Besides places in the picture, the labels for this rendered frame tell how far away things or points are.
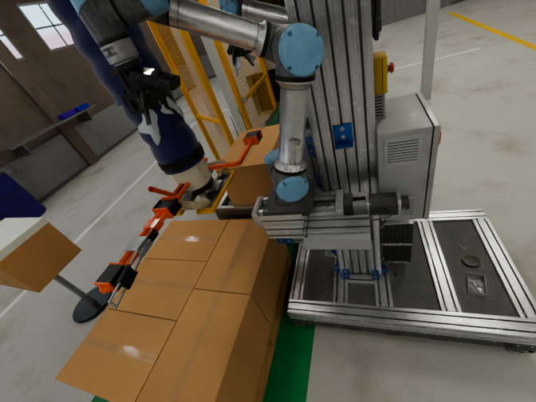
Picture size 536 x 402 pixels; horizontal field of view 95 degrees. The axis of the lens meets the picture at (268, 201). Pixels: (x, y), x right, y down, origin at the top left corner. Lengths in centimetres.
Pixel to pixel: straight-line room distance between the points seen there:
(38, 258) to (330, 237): 216
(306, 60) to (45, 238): 229
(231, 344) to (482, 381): 127
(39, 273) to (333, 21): 246
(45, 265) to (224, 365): 170
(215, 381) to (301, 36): 134
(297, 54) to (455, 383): 169
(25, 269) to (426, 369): 267
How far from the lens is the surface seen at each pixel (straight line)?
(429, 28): 421
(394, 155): 110
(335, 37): 98
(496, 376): 189
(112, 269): 102
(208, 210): 121
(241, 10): 140
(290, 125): 79
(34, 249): 254
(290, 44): 73
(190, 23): 86
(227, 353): 139
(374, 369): 179
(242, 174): 174
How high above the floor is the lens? 172
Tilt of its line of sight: 37 degrees down
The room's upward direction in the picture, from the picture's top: 22 degrees counter-clockwise
